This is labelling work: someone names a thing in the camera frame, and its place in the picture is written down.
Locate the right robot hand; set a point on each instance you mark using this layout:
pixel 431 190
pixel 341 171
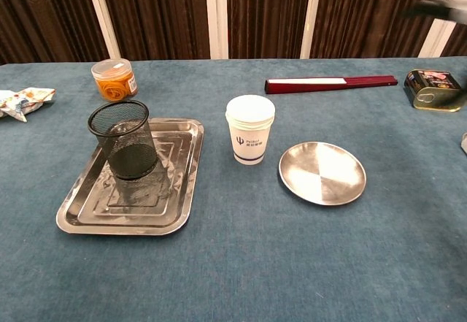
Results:
pixel 458 8

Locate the white paper cups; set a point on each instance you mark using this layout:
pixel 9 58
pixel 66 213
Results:
pixel 250 136

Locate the black mesh pen holder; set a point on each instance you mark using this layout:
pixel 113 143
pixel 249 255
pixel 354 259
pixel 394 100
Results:
pixel 127 146

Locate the dark brown pleated curtain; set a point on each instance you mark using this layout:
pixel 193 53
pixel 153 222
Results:
pixel 157 15
pixel 266 15
pixel 376 15
pixel 459 44
pixel 44 15

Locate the gold luncheon meat can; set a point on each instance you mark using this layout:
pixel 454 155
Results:
pixel 438 95

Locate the dark red folded fan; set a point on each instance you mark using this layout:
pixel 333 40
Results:
pixel 310 84

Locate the round stainless steel plate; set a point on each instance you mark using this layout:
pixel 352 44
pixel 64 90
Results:
pixel 321 172

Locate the blue felt table cover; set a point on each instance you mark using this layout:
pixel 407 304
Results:
pixel 233 263

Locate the clear jar with orange contents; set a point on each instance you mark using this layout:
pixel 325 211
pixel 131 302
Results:
pixel 113 84

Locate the rectangular stainless steel tray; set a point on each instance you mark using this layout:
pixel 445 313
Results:
pixel 146 209

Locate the crumpled white snack bag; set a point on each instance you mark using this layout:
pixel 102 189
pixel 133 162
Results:
pixel 22 101

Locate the white partition frame post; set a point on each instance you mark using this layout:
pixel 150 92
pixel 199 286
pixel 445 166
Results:
pixel 311 15
pixel 102 19
pixel 217 15
pixel 434 41

